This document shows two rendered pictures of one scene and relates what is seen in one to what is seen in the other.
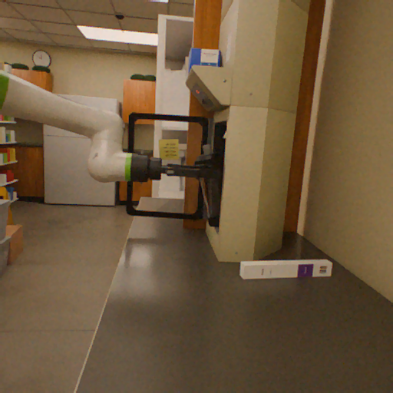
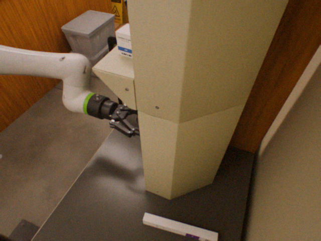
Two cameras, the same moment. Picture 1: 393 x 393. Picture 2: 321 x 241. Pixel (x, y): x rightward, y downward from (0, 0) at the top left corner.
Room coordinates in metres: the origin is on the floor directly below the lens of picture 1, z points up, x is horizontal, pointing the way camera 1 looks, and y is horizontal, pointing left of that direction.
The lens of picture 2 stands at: (0.70, -0.32, 1.80)
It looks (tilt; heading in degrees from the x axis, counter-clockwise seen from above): 49 degrees down; 30
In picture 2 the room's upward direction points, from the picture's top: straight up
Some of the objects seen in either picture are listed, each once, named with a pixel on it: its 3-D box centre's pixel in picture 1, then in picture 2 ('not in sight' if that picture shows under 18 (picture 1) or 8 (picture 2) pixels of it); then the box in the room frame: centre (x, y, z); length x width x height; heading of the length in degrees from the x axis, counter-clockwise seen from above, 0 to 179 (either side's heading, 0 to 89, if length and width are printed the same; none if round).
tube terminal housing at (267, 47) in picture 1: (255, 137); (197, 108); (1.18, -0.19, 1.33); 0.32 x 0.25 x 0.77; 6
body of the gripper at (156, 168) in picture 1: (163, 169); (116, 112); (1.13, 0.11, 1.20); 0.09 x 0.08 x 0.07; 96
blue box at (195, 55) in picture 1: (203, 66); not in sight; (1.25, 0.00, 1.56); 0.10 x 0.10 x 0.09; 6
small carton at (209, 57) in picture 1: (209, 61); (131, 41); (1.10, -0.01, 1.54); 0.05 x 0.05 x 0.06; 1
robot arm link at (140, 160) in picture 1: (140, 166); (100, 106); (1.12, 0.19, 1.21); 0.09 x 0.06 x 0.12; 6
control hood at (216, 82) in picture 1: (204, 91); (143, 57); (1.16, -0.01, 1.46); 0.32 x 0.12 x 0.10; 6
